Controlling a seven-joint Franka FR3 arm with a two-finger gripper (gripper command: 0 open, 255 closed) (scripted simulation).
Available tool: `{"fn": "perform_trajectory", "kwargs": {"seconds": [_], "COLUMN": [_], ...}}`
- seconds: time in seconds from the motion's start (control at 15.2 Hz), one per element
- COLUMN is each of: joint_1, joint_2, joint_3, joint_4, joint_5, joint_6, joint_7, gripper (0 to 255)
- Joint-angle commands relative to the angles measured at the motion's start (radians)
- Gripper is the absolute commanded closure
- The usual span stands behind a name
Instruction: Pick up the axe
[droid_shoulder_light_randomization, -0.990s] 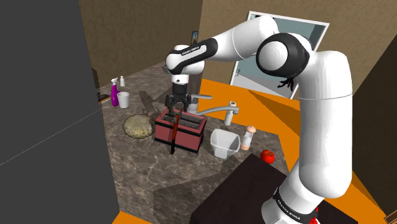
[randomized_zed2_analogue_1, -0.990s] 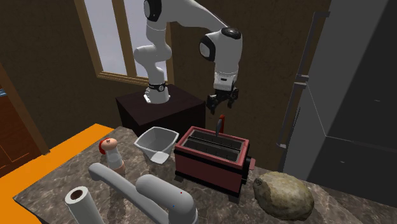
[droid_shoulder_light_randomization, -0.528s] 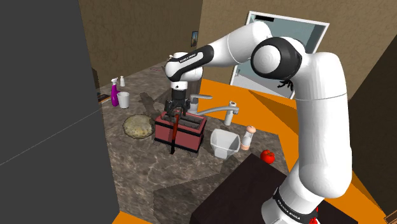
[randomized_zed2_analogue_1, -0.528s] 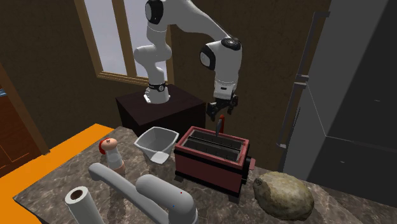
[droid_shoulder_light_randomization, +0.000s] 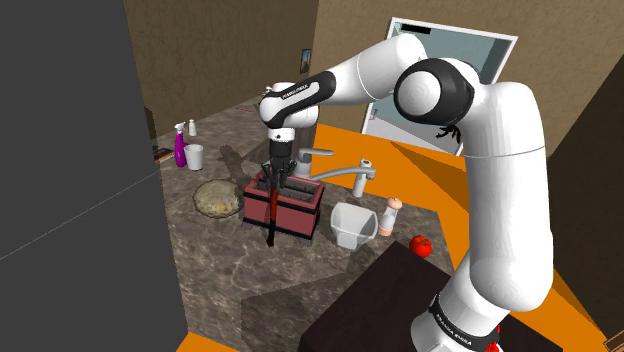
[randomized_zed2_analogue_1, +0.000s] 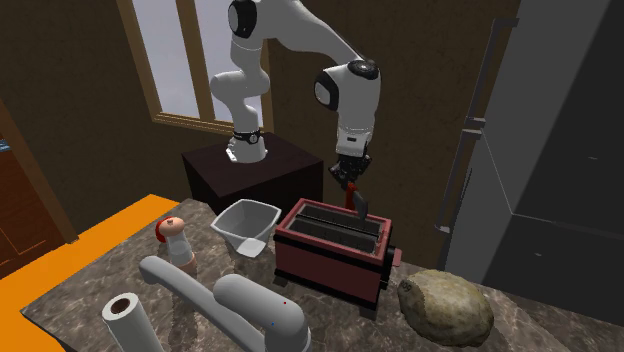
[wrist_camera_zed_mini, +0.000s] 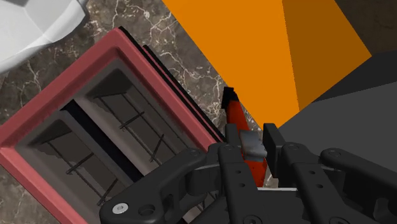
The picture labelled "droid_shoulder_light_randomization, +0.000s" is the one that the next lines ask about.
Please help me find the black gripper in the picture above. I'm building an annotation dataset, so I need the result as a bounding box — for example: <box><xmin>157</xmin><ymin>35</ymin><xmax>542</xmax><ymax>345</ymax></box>
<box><xmin>261</xmin><ymin>139</ymin><xmax>298</xmax><ymax>190</ymax></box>

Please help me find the red and black knife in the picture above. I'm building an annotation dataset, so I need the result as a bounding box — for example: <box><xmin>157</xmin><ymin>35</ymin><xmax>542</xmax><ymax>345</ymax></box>
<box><xmin>265</xmin><ymin>187</ymin><xmax>282</xmax><ymax>248</ymax></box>

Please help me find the red toaster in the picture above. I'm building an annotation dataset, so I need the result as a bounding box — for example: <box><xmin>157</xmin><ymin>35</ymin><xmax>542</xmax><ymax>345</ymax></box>
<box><xmin>242</xmin><ymin>171</ymin><xmax>326</xmax><ymax>242</ymax></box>

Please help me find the grey sink faucet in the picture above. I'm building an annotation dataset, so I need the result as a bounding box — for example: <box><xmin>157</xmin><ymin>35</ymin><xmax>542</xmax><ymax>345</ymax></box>
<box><xmin>292</xmin><ymin>147</ymin><xmax>378</xmax><ymax>183</ymax></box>

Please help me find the round flat bread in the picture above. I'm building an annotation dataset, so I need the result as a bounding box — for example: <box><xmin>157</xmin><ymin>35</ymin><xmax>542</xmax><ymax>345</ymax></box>
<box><xmin>191</xmin><ymin>178</ymin><xmax>244</xmax><ymax>220</ymax></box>

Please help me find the white cup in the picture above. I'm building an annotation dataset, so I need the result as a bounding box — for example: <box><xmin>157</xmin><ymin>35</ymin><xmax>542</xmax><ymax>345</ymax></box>
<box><xmin>183</xmin><ymin>143</ymin><xmax>205</xmax><ymax>172</ymax></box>

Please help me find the white angular bowl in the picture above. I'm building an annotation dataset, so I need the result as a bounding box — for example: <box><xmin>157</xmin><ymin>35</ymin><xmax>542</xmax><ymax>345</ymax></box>
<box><xmin>329</xmin><ymin>201</ymin><xmax>379</xmax><ymax>251</ymax></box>

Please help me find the purple spray bottle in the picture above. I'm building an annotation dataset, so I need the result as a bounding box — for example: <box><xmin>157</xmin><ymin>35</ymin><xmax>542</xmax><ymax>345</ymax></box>
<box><xmin>173</xmin><ymin>121</ymin><xmax>190</xmax><ymax>169</ymax></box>

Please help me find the dark flat book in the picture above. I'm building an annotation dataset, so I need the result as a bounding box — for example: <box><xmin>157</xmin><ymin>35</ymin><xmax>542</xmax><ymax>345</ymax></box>
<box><xmin>151</xmin><ymin>145</ymin><xmax>176</xmax><ymax>164</ymax></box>

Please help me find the pink and white grinder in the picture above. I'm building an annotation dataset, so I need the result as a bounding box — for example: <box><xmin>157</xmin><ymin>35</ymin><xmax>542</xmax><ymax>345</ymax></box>
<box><xmin>378</xmin><ymin>196</ymin><xmax>403</xmax><ymax>239</ymax></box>

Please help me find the red tomato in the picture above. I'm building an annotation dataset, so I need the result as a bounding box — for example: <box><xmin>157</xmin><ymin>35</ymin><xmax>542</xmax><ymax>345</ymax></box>
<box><xmin>408</xmin><ymin>234</ymin><xmax>434</xmax><ymax>259</ymax></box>

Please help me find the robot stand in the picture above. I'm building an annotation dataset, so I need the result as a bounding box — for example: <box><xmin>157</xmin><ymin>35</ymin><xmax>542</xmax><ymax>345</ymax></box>
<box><xmin>297</xmin><ymin>240</ymin><xmax>565</xmax><ymax>352</ymax></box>

